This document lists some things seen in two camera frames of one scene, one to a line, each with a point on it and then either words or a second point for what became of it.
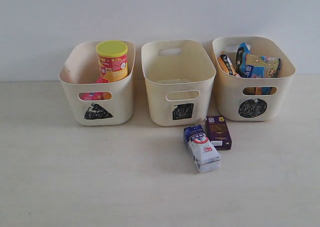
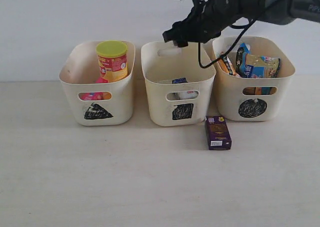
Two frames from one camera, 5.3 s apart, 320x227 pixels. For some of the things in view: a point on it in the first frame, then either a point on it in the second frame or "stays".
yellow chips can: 112,60 stays
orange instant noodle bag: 227,64 -> 223,63
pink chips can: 94,96 stays
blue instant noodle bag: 249,65 stays
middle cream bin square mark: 179,75 stays
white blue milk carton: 203,153 -> 185,95
